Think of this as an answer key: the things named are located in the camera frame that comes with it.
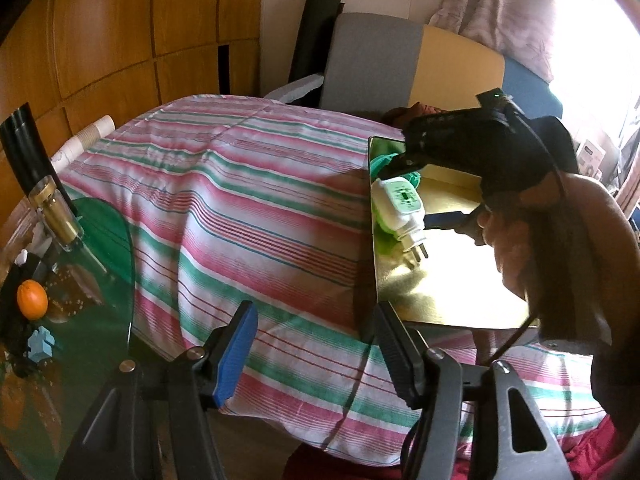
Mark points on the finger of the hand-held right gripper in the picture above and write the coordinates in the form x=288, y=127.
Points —
x=450, y=220
x=400, y=165

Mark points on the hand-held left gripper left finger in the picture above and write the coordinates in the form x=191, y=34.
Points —
x=235, y=360

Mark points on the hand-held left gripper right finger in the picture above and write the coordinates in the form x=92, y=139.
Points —
x=397, y=355

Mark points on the white green plug-in device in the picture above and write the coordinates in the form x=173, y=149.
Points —
x=400, y=205

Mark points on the maroon box with gold interior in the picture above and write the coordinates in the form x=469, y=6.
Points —
x=450, y=280

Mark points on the person's right forearm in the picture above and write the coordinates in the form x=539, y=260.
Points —
x=600, y=220

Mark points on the person's right hand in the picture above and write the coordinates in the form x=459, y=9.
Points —
x=507, y=250

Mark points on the green plastic toy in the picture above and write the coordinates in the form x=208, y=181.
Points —
x=381, y=162

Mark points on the brown pillow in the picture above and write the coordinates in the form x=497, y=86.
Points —
x=415, y=112

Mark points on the yellow board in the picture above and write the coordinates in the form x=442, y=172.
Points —
x=450, y=70

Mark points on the blue headboard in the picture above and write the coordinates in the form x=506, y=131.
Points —
x=525, y=90

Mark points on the white box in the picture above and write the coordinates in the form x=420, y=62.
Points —
x=590, y=157

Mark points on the pink patterned curtain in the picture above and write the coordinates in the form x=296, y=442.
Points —
x=500, y=5

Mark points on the striped blanket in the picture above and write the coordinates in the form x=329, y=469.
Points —
x=250, y=185

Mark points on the black rolled mat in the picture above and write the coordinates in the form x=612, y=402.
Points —
x=312, y=35

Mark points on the green glass table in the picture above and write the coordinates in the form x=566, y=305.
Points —
x=95, y=260

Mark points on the light blue toy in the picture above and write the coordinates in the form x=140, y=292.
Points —
x=41, y=345

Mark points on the orange fruit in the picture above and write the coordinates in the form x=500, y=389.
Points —
x=32, y=300

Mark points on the red clothing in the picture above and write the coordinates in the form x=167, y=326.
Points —
x=590, y=460

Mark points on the gold glass bottle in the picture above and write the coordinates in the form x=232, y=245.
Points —
x=55, y=215

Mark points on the black tube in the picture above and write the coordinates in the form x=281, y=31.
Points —
x=22, y=150

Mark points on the wooden wardrobe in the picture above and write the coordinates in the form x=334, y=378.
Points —
x=125, y=20

